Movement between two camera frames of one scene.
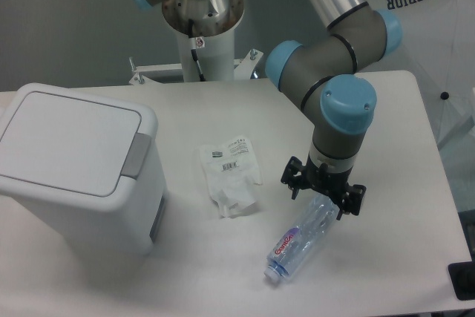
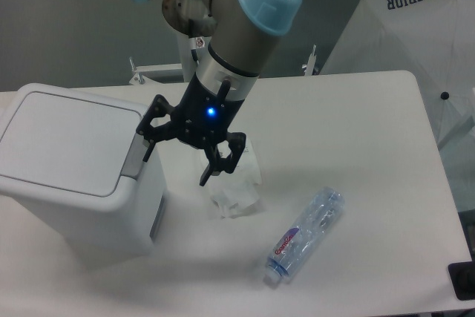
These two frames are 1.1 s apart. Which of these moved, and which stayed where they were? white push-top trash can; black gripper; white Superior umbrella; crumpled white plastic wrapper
Moved: black gripper
Stayed: white push-top trash can; crumpled white plastic wrapper; white Superior umbrella
